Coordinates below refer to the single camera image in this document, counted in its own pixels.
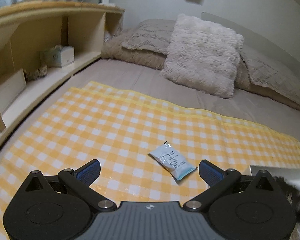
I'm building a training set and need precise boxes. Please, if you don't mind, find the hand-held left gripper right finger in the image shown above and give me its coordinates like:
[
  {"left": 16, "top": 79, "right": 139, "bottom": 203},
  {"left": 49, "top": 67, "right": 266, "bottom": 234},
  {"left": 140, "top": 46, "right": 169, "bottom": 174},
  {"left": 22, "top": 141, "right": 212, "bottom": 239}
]
[{"left": 183, "top": 159, "right": 282, "bottom": 213}]

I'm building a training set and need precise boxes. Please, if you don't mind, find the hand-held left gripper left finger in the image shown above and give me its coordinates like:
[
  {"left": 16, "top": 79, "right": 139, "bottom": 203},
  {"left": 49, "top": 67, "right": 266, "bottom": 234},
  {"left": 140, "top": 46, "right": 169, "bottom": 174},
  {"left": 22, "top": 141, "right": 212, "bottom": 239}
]
[{"left": 20, "top": 159, "right": 116, "bottom": 213}]

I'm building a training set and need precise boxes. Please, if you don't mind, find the white and blue packet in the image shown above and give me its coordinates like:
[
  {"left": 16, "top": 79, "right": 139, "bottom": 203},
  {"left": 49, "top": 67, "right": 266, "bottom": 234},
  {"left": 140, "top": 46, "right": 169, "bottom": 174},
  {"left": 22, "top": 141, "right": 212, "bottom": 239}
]
[{"left": 148, "top": 141, "right": 197, "bottom": 181}]

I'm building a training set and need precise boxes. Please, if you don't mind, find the yellow checkered mat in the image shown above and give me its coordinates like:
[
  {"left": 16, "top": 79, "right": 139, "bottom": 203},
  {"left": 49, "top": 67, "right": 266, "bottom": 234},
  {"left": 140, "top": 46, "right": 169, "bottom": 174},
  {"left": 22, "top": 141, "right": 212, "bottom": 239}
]
[{"left": 0, "top": 81, "right": 300, "bottom": 240}]

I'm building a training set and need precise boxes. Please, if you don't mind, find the grey bed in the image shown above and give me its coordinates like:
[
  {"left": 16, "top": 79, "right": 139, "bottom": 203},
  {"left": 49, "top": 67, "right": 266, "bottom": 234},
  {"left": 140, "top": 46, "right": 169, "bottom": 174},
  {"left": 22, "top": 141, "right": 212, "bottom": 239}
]
[{"left": 0, "top": 57, "right": 300, "bottom": 160}]

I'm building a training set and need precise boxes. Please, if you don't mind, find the beige quilted pillow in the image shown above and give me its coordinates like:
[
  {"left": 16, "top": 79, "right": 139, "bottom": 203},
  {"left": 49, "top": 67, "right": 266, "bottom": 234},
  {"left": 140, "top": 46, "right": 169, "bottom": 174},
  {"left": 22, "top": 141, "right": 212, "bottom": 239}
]
[
  {"left": 240, "top": 46, "right": 300, "bottom": 107},
  {"left": 121, "top": 19, "right": 177, "bottom": 55}
]

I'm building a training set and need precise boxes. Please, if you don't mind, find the small brown plush toy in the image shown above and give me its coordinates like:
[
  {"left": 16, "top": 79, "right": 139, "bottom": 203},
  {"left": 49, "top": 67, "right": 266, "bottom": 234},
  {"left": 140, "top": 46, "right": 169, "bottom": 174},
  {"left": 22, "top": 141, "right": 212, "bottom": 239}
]
[{"left": 24, "top": 65, "right": 48, "bottom": 82}]

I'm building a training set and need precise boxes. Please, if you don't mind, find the white board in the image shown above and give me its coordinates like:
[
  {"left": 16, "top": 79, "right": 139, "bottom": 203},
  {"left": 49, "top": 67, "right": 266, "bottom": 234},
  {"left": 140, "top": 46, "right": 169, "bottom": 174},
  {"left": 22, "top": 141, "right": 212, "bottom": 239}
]
[{"left": 0, "top": 69, "right": 27, "bottom": 107}]

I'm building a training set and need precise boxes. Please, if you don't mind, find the fluffy white pillow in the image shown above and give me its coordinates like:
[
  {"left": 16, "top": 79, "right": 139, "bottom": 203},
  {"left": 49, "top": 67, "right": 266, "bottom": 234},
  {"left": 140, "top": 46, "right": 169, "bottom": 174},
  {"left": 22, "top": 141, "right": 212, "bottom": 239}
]
[{"left": 160, "top": 14, "right": 245, "bottom": 99}]

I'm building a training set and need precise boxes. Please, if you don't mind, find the white tissue box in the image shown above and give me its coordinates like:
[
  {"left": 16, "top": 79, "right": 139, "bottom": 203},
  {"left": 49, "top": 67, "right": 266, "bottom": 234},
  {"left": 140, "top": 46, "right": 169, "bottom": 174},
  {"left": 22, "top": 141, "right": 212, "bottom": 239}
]
[{"left": 40, "top": 45, "right": 75, "bottom": 68}]

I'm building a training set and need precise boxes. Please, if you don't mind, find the wooden headboard shelf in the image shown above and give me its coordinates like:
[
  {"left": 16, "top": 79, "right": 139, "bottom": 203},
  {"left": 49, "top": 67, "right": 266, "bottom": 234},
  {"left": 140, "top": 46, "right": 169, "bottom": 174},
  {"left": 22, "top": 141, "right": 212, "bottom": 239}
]
[{"left": 0, "top": 0, "right": 125, "bottom": 161}]

